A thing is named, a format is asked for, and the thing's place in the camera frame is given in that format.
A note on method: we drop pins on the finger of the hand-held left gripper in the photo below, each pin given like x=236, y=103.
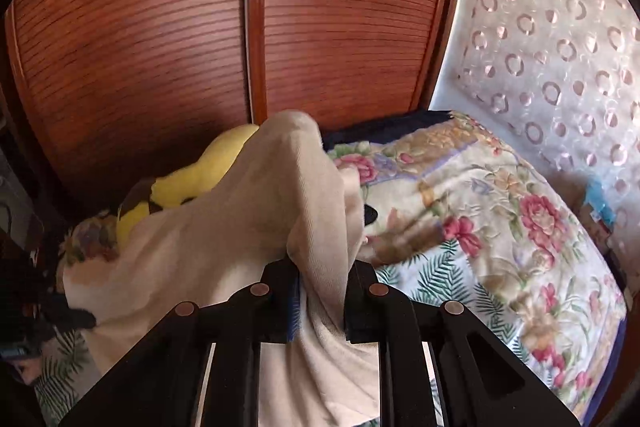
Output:
x=75, y=319

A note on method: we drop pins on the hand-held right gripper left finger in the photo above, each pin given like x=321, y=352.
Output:
x=295, y=312

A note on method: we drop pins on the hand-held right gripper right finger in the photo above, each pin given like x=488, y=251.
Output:
x=360, y=307

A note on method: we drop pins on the beige printed t-shirt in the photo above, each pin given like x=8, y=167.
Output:
x=200, y=257

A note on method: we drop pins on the floral quilt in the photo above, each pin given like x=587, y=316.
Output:
x=475, y=232

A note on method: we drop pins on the yellow plush toy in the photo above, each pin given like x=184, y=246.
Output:
x=215, y=167

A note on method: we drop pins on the blue carton box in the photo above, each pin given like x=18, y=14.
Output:
x=597, y=202

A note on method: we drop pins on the wooden louvred wardrobe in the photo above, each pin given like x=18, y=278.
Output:
x=150, y=32

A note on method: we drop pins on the circle-patterned sheer curtain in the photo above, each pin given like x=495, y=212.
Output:
x=550, y=57

